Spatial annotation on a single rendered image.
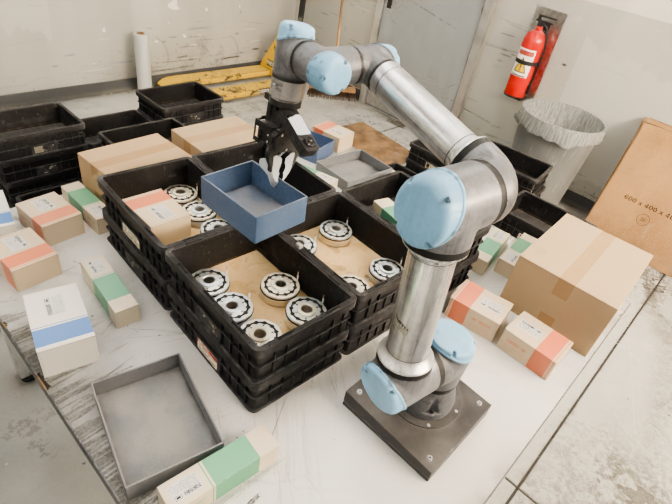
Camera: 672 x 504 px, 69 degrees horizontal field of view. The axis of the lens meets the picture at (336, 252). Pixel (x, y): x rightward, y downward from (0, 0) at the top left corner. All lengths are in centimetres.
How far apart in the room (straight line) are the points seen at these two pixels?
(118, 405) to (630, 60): 357
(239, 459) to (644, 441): 195
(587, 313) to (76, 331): 136
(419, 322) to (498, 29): 353
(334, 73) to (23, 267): 98
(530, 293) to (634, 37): 257
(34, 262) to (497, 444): 128
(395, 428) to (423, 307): 41
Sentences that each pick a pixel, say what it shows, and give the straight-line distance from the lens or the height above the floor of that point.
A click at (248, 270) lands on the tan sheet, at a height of 83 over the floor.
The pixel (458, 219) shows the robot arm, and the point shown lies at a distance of 75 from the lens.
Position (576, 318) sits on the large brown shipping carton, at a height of 80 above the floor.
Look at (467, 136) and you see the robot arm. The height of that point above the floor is 139.
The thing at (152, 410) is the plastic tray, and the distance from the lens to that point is 124.
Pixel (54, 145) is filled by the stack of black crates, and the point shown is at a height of 51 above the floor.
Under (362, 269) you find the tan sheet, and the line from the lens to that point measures 143.
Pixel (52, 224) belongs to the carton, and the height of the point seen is 77.
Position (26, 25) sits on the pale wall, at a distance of 436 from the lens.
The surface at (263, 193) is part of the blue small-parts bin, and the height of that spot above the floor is 107.
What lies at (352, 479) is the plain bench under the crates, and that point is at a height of 70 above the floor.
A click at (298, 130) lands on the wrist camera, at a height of 127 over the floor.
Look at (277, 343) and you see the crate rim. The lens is 106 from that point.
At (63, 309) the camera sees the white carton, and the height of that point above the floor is 79.
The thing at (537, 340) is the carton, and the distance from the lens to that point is 152.
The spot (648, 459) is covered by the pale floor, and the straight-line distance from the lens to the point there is 259.
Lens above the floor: 172
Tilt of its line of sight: 37 degrees down
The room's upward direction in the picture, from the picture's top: 11 degrees clockwise
